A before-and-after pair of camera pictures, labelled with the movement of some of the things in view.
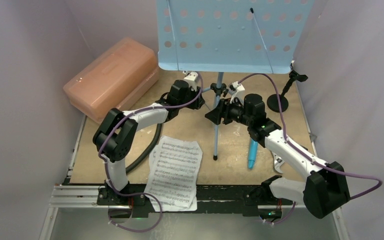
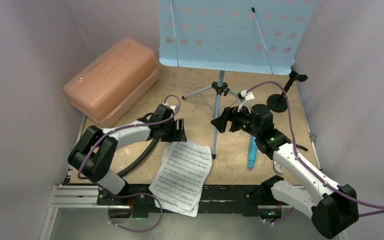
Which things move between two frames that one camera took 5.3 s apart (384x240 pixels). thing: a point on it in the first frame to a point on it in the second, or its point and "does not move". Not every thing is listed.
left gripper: (196, 104) to (177, 135)
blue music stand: (258, 36) does not move
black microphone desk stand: (273, 102) does not move
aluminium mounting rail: (88, 196) does not move
